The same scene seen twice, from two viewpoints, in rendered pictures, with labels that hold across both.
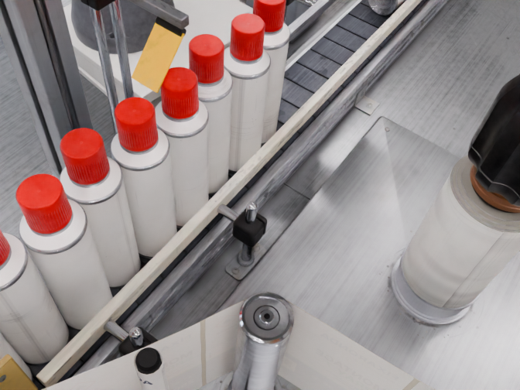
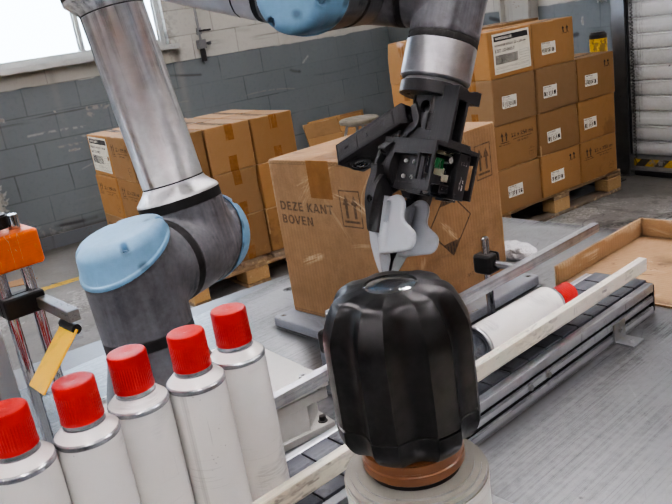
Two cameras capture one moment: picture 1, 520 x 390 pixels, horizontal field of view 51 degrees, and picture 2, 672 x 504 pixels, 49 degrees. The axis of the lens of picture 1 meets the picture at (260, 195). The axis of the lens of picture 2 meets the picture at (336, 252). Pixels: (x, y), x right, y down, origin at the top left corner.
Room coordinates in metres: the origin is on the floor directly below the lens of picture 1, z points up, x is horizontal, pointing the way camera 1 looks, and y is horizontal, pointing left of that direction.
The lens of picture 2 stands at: (-0.07, -0.31, 1.32)
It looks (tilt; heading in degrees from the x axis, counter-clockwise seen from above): 17 degrees down; 21
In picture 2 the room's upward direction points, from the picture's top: 9 degrees counter-clockwise
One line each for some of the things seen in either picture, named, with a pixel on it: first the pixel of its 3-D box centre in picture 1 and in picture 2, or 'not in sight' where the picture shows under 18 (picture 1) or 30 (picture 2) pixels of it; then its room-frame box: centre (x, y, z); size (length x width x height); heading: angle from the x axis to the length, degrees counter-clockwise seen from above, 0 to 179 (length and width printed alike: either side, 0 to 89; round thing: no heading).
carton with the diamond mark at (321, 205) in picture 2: not in sight; (392, 217); (1.12, 0.03, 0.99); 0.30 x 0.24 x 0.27; 152
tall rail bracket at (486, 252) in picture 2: not in sight; (502, 291); (0.95, -0.17, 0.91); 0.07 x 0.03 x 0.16; 60
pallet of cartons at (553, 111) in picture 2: not in sight; (505, 119); (4.73, 0.25, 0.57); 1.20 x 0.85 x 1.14; 144
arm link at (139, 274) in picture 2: not in sight; (135, 276); (0.68, 0.24, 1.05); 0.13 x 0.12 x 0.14; 174
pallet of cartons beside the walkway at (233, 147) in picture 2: not in sight; (198, 196); (3.80, 1.98, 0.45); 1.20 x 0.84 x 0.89; 54
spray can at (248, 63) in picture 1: (243, 100); (208, 435); (0.44, 0.03, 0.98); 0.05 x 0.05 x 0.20
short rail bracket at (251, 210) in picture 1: (249, 234); not in sight; (0.33, 0.01, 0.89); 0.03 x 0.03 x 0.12; 60
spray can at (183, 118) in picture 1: (183, 154); (104, 492); (0.36, 0.08, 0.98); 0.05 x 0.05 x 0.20
